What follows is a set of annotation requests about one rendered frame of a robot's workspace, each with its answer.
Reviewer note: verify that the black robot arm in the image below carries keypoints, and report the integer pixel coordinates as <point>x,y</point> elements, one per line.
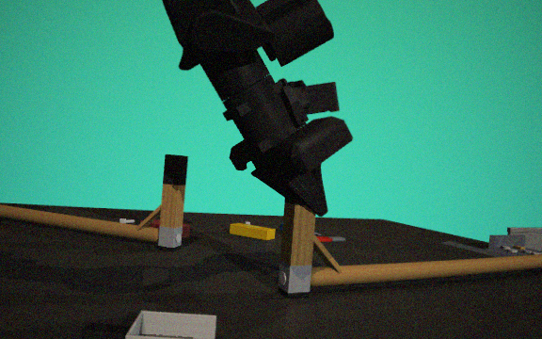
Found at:
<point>223,37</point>

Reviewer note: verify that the yellow rectangular bar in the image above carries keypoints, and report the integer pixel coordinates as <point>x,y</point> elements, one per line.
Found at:
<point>252,231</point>

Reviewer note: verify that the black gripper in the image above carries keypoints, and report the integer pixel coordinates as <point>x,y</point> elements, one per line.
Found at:
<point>282,156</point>

